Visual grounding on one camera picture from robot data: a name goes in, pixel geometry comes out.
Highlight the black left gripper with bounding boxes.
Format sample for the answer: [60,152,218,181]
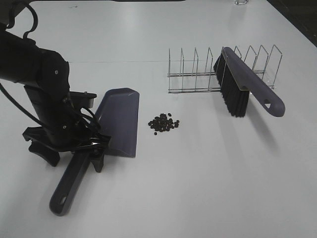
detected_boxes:
[22,91,112,174]

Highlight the purple plastic dustpan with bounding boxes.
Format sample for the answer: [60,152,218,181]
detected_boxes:
[49,88,140,216]

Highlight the purple hand brush black bristles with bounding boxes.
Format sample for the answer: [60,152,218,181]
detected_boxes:
[213,47,285,118]

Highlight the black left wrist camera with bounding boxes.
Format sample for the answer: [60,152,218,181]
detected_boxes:
[70,91,97,109]

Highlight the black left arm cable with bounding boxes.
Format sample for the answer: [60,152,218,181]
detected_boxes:
[0,0,39,40]

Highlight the clear glass on table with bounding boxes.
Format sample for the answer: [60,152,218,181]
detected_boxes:
[234,0,249,5]

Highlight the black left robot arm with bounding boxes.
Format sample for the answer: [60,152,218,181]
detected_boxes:
[0,25,110,172]

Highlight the pile of coffee beans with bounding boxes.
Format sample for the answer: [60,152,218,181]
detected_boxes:
[148,113,180,135]

